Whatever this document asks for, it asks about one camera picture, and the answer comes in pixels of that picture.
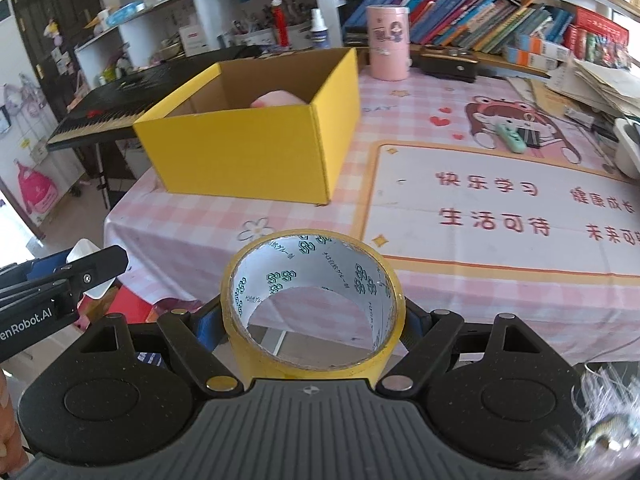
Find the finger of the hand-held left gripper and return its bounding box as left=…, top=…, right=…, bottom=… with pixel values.
left=0, top=251, right=68, bottom=288
left=0, top=245, right=129, bottom=306

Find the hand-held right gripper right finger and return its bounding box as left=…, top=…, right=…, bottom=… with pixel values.
left=376, top=299, right=557, bottom=401

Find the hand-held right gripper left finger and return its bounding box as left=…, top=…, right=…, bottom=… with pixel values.
left=72, top=297, right=242, bottom=400

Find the yellow tape roll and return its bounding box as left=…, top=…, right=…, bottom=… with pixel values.
left=221, top=230, right=407, bottom=392

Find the yellow cardboard box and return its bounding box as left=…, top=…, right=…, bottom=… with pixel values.
left=132, top=47, right=362, bottom=207

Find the pink plush pig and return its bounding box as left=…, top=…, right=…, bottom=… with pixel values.
left=250, top=91, right=307, bottom=108

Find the pink checked cloth-covered desktop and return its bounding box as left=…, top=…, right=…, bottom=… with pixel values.
left=104, top=50, right=640, bottom=366

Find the person's left hand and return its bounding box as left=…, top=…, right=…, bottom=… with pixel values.
left=0, top=370, right=28, bottom=467

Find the white curved object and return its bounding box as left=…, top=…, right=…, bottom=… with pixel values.
left=65, top=239, right=117, bottom=297

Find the red plastic stool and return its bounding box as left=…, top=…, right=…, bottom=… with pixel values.
left=80, top=285, right=166, bottom=328

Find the pink bag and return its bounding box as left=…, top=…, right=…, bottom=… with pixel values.
left=12, top=157, right=58, bottom=226

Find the black keyboard stand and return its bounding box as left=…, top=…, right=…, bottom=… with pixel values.
left=95, top=142, right=113, bottom=211

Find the black electronic keyboard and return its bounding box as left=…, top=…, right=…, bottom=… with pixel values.
left=46, top=45, right=263, bottom=153

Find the fuzzy grey sleeve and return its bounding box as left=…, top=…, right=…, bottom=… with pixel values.
left=570, top=360, right=640, bottom=480

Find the green white small tool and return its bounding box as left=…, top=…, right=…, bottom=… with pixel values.
left=495, top=122, right=528, bottom=153

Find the white box with red label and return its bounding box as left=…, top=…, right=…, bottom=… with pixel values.
left=178, top=25, right=208, bottom=56

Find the pen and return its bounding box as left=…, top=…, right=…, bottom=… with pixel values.
left=587, top=130, right=616, bottom=173

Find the blue tissue pack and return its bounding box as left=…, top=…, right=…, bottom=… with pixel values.
left=105, top=2, right=146, bottom=26

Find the brown paper envelope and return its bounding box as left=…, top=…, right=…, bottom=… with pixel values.
left=507, top=76, right=601, bottom=126

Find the black case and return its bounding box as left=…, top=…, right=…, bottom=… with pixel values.
left=419, top=45, right=480, bottom=83

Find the pink cylinder container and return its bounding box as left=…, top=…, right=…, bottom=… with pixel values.
left=366, top=4, right=412, bottom=82

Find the orange and white box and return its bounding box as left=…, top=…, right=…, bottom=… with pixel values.
left=515, top=34, right=571, bottom=58
left=502, top=45, right=553, bottom=68

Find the pile of papers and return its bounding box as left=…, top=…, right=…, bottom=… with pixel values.
left=545, top=57, right=640, bottom=121

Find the white pen holder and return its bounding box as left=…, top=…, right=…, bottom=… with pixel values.
left=231, top=0, right=311, bottom=51

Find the white spray bottle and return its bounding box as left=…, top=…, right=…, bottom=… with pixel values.
left=309, top=8, right=332, bottom=51

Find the white wall shelf unit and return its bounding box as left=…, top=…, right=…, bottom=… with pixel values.
left=75, top=0, right=346, bottom=86

